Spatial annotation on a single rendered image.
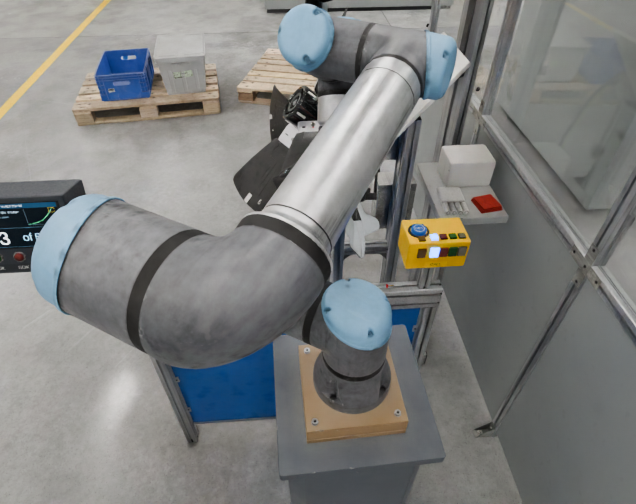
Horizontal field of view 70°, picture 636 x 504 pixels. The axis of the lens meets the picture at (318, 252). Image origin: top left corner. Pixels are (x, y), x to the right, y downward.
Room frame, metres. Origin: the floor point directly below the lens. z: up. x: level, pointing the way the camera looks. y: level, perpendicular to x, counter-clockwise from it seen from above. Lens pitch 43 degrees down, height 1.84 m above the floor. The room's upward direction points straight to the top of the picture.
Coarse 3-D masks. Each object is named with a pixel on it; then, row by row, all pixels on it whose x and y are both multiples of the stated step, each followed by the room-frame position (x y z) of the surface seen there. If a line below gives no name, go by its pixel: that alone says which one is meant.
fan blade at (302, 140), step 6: (300, 132) 1.20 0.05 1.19; (306, 132) 1.20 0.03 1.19; (312, 132) 1.20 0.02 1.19; (294, 138) 1.18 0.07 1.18; (300, 138) 1.17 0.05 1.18; (306, 138) 1.17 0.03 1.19; (312, 138) 1.17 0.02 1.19; (294, 144) 1.15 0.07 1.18; (300, 144) 1.14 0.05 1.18; (306, 144) 1.14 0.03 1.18; (288, 150) 1.13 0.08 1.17; (294, 150) 1.13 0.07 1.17; (300, 150) 1.12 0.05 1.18; (288, 156) 1.11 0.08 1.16; (294, 156) 1.10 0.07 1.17; (300, 156) 1.09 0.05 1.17; (288, 162) 1.08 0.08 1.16; (294, 162) 1.08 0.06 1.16; (282, 168) 1.07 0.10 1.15
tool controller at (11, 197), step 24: (0, 192) 0.82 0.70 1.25; (24, 192) 0.82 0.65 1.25; (48, 192) 0.81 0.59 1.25; (72, 192) 0.84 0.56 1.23; (0, 216) 0.77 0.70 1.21; (24, 216) 0.78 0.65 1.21; (48, 216) 0.78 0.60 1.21; (24, 240) 0.76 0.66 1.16; (0, 264) 0.74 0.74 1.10; (24, 264) 0.74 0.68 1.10
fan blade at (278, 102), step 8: (272, 96) 1.62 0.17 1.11; (280, 96) 1.52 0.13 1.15; (272, 104) 1.60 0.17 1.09; (280, 104) 1.51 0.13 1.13; (272, 112) 1.58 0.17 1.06; (280, 112) 1.50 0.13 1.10; (272, 120) 1.57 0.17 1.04; (280, 120) 1.51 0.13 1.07; (280, 128) 1.51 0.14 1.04; (272, 136) 1.55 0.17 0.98
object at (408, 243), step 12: (408, 228) 0.90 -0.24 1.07; (432, 228) 0.90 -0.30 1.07; (444, 228) 0.90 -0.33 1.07; (456, 228) 0.90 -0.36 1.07; (408, 240) 0.86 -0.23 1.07; (432, 240) 0.86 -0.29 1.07; (444, 240) 0.86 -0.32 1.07; (456, 240) 0.86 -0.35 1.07; (468, 240) 0.86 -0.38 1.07; (408, 252) 0.84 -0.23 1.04; (408, 264) 0.84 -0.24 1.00; (420, 264) 0.84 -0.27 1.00; (432, 264) 0.84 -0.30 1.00; (444, 264) 0.85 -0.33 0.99; (456, 264) 0.85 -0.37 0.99
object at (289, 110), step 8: (304, 88) 1.32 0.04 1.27; (296, 96) 1.35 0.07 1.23; (304, 96) 1.29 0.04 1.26; (312, 96) 1.30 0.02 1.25; (288, 104) 1.36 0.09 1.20; (296, 104) 1.29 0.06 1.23; (304, 104) 1.27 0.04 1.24; (312, 104) 1.28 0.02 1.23; (288, 112) 1.32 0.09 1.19; (296, 112) 1.26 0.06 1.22; (304, 112) 1.27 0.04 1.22; (312, 112) 1.27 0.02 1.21; (288, 120) 1.28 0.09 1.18; (296, 120) 1.27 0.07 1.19; (304, 120) 1.27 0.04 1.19; (312, 120) 1.27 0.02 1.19
